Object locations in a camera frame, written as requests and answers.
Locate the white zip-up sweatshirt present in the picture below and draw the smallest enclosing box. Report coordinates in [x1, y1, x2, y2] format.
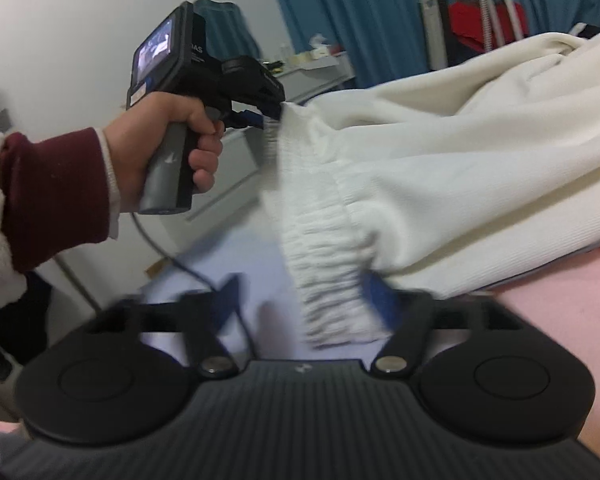
[261, 32, 600, 347]

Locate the dark red sleeve forearm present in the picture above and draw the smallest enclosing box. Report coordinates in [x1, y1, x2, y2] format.
[0, 127, 122, 311]

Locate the person's left hand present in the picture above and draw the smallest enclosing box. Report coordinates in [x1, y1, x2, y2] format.
[104, 92, 225, 212]

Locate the white dresser table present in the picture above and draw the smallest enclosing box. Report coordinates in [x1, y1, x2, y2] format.
[142, 52, 355, 255]

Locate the pastel tie-dye duvet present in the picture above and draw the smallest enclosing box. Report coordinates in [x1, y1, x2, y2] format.
[0, 213, 600, 466]

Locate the tissue box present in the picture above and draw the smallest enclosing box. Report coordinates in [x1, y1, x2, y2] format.
[299, 34, 343, 63]

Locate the red cloth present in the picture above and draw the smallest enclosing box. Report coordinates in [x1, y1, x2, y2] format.
[449, 0, 515, 53]

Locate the wavy-frame mirror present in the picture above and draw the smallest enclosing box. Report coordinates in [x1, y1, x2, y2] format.
[193, 0, 262, 61]

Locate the black cable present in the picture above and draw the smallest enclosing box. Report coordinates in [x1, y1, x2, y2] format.
[130, 211, 261, 361]

